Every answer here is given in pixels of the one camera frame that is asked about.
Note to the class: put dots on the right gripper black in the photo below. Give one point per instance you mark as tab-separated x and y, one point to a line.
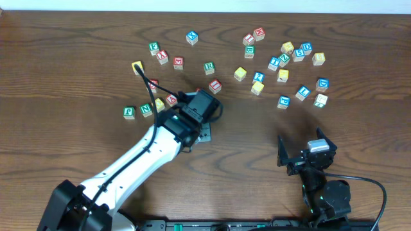
298	162

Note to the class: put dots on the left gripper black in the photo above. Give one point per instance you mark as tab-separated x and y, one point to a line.
204	134

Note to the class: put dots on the yellow O block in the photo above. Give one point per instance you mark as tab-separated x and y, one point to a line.
159	104

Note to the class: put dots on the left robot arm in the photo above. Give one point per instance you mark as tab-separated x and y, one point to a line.
95	203

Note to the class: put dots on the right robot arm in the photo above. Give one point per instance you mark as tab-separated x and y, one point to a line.
327	200

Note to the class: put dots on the red I block centre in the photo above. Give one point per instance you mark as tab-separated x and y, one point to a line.
215	86

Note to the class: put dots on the red i block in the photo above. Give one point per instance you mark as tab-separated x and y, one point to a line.
215	86
248	40

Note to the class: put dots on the red A block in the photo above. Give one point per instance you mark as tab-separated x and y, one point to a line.
171	100

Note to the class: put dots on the green R block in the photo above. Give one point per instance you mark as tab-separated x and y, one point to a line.
209	68

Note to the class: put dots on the blue P block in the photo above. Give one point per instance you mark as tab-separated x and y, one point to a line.
283	102

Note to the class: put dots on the red E block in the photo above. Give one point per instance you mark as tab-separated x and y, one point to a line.
178	63

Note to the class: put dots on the red U block left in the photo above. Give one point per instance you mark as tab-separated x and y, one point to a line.
153	86

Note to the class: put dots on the green white block right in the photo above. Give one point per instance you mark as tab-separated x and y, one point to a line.
320	100

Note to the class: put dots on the yellow block centre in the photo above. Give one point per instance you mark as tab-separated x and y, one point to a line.
240	73

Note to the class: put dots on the green N block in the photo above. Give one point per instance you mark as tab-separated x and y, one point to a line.
146	109

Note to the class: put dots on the blue L block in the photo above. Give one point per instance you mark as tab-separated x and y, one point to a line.
303	93

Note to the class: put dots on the yellow block below 2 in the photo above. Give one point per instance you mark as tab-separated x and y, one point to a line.
257	88

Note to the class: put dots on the blue 2 block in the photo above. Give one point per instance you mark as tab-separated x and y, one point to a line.
258	76

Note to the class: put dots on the blue D block right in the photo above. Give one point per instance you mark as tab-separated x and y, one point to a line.
322	85

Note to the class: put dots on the blue d block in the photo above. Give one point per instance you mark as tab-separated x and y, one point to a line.
322	85
307	48

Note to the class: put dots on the blue X block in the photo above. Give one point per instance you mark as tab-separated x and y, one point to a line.
192	38

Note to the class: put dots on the green J block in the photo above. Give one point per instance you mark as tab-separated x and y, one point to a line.
129	112

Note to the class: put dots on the green B block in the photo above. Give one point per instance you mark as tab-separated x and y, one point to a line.
249	52

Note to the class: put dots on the yellow K block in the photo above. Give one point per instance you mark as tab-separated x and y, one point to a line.
283	75

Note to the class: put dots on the green F block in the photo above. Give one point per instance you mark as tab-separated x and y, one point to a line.
154	48

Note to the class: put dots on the yellow block far left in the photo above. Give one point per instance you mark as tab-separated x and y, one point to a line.
137	67

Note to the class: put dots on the red I block top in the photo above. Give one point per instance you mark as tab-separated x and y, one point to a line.
248	40

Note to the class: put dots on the blue T block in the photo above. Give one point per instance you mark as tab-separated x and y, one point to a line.
274	63

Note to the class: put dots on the yellow 8 block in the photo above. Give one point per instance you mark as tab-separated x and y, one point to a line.
318	59

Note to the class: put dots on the green Z block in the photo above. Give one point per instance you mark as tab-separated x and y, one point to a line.
284	59

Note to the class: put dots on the red H block top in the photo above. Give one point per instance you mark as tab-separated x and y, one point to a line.
259	34

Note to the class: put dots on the blue 5 block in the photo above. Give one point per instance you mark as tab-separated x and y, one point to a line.
298	55

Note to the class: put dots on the blue D block top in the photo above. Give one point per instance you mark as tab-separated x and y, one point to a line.
307	48

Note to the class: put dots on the yellow block top right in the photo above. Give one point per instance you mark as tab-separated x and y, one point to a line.
287	48

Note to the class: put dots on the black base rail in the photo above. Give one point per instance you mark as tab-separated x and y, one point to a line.
274	224

